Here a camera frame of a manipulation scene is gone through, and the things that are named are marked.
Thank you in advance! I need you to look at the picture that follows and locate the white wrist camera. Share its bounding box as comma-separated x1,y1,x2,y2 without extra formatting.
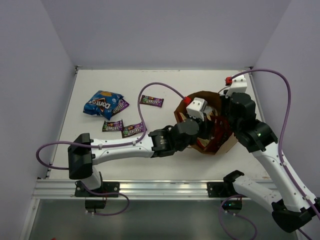
186,97,208,121
224,74,248,98

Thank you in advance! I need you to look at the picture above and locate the brown M&M's packet front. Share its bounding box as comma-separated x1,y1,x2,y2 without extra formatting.
102,119,124,132

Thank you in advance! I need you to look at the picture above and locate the red white snack packet bottom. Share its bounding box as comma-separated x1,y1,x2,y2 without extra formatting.
208,116,232,153

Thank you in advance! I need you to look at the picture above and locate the aluminium front rail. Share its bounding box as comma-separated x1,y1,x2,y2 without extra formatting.
32,179,211,200

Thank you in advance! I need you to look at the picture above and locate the blue snack packet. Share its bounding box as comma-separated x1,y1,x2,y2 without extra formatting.
83,90,124,120

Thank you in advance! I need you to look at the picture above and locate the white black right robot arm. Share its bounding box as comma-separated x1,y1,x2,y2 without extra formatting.
220,92,320,233

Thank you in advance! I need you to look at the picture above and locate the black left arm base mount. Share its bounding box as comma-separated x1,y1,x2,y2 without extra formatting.
74,181,120,212

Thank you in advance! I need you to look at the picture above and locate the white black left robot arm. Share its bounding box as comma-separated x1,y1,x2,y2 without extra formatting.
67,118,214,197

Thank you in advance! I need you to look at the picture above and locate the brown paper bag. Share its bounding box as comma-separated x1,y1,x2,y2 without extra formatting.
173,91,238,155

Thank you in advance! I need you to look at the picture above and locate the brown m&m's packet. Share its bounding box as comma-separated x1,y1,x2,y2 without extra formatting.
112,98,130,116
139,95,164,108
102,119,124,132
121,122,147,139

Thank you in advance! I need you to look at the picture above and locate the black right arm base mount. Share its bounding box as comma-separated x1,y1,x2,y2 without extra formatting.
206,170,245,213

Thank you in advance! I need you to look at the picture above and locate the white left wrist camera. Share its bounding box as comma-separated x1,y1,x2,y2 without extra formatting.
186,97,208,121

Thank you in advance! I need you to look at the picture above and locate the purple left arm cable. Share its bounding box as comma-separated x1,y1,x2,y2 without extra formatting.
36,82,192,171

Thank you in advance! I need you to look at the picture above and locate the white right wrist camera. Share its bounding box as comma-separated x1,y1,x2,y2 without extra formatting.
224,74,248,98

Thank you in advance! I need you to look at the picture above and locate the red and beige snack bag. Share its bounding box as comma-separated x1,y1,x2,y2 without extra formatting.
196,137,211,152

